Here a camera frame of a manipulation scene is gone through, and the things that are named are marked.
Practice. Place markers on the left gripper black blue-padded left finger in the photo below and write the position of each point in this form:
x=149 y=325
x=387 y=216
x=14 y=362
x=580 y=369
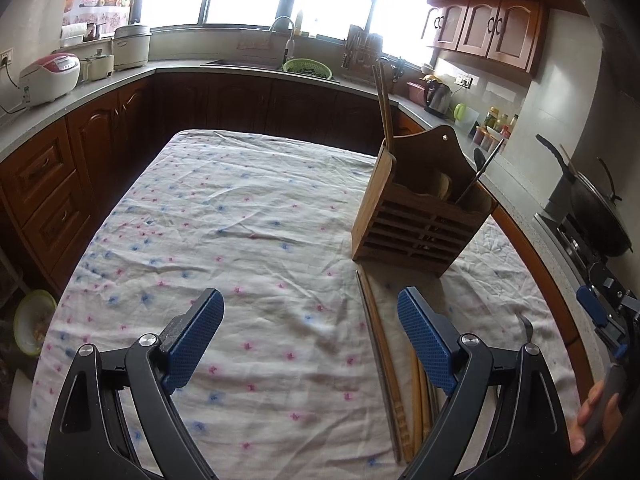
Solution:
x=89 y=436

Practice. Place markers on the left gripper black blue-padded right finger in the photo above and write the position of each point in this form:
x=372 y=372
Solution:
x=527 y=437

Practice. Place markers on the brown wooden chopstick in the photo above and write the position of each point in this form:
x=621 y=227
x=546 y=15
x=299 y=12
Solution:
x=391 y=378

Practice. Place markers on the silver metal chopstick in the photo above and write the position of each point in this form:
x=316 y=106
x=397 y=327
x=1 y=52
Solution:
x=381 y=375

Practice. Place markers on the kitchen faucet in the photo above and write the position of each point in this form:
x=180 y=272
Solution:
x=285 y=25

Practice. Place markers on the person's right hand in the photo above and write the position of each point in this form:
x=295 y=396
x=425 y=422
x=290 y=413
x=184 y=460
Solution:
x=612 y=418

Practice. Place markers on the gas stove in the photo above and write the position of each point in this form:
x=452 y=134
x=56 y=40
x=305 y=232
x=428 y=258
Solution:
x=574 y=248

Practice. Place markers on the black wok on stove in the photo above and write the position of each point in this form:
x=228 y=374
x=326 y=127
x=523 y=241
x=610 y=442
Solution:
x=594 y=211

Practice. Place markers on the dark metal chopstick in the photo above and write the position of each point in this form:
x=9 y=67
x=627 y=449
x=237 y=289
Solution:
x=433 y=400

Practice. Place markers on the green bowl on floor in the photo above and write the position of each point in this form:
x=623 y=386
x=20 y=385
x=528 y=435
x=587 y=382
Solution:
x=31 y=321

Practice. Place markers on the black ladle in holder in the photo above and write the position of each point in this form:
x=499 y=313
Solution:
x=481 y=162

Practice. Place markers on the wooden spoon in holder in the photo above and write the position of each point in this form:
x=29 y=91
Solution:
x=441 y=186

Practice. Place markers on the white floral tablecloth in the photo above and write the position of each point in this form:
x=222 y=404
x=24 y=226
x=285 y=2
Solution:
x=288 y=387

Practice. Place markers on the wooden utensil holder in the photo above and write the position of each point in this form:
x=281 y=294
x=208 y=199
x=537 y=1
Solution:
x=400 y=223

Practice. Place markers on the spice bottles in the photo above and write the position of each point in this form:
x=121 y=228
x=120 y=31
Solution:
x=494 y=128

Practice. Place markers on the wooden lower cabinets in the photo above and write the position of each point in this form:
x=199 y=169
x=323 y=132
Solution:
x=61 y=179

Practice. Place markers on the wooden cabinets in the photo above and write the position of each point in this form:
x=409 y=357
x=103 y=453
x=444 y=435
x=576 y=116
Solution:
x=61 y=179
x=508 y=32

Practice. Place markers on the electric kettle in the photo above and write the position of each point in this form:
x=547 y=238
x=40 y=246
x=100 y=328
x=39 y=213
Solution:
x=437 y=97

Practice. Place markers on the wooden upper cabinets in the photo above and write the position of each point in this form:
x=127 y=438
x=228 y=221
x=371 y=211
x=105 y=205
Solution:
x=508 y=32

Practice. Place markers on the chopsticks standing in holder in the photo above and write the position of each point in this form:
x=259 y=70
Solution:
x=384 y=103

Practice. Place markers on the knife rack on counter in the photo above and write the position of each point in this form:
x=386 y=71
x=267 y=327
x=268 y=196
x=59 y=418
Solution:
x=362 y=50

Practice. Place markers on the white red rice cooker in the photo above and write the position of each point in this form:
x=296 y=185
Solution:
x=49 y=78

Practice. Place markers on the small white cooker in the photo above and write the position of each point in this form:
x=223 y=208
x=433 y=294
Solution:
x=97 y=66

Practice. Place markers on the green colander bowl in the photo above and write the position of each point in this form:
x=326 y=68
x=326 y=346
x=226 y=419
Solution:
x=307 y=67

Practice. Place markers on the white electric pot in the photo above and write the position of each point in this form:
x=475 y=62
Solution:
x=131 y=45

